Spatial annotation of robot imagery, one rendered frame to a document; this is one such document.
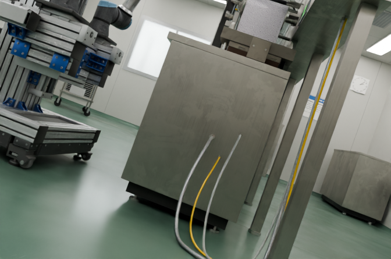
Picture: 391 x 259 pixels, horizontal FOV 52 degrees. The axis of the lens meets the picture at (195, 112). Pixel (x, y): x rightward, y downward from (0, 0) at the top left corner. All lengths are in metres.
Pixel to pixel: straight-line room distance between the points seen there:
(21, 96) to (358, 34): 1.79
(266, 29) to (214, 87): 0.53
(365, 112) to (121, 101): 4.70
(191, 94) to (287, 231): 0.86
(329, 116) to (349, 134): 6.59
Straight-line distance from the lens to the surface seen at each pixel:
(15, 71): 2.52
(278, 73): 2.09
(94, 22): 2.73
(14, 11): 2.23
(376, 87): 8.38
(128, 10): 2.83
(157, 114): 2.09
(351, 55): 1.63
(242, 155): 2.05
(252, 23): 2.40
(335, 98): 1.59
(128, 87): 8.20
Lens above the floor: 0.50
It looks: 1 degrees up
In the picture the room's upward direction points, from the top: 20 degrees clockwise
